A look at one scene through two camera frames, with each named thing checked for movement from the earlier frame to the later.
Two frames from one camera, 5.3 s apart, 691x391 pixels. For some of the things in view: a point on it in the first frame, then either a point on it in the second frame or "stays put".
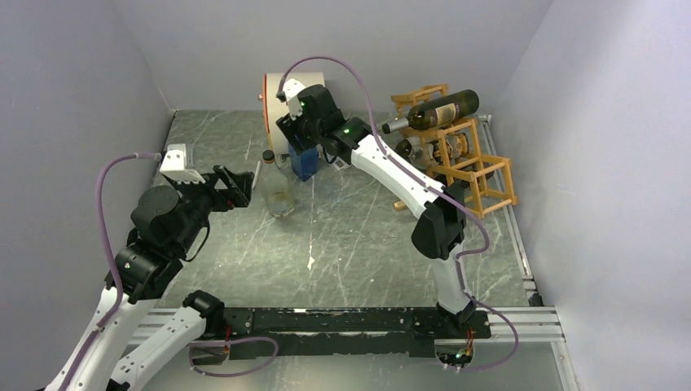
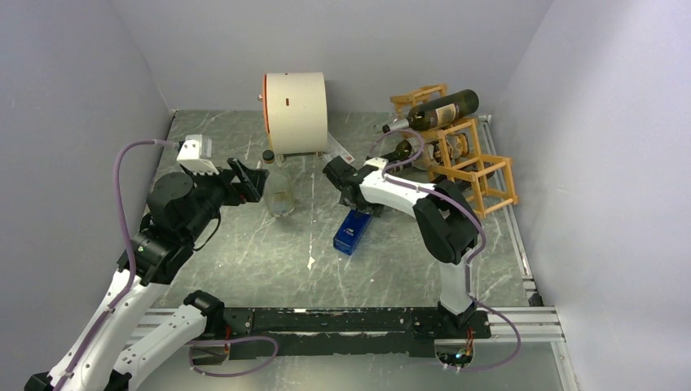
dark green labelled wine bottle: x=441 y=112 stays put
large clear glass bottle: x=277 y=190 stays put
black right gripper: x=291 y=130 → x=362 y=207
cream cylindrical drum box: x=274 y=110 stays put
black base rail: x=254 y=332 stays put
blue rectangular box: x=305 y=164 → x=351 y=231
